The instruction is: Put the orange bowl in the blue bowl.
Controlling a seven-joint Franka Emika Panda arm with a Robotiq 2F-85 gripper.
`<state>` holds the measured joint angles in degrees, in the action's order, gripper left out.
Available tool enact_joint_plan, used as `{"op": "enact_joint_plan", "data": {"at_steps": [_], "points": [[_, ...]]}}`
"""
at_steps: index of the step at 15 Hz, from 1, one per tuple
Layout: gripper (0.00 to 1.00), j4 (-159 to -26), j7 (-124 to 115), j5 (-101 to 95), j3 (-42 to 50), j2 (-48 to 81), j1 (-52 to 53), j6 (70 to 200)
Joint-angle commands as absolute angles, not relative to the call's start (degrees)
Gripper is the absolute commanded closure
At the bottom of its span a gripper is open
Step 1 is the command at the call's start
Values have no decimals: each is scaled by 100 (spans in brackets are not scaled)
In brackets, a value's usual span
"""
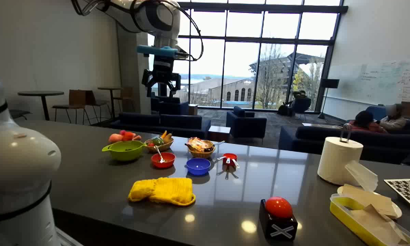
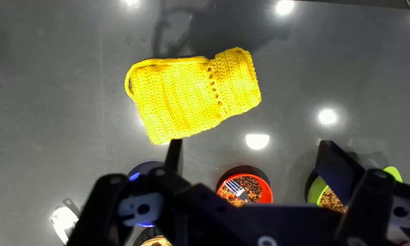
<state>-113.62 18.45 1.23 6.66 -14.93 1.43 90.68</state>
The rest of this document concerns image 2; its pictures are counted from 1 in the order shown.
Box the yellow crocheted cloth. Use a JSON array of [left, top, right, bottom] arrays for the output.
[[125, 48, 263, 145]]

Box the green bowl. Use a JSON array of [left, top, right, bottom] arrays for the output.
[[305, 166, 405, 214]]

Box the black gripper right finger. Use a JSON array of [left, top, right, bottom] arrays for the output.
[[315, 141, 365, 203]]

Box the orange bowl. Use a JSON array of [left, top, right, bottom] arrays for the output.
[[217, 166, 274, 207]]

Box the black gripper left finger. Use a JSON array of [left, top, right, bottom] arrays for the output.
[[165, 140, 184, 173]]

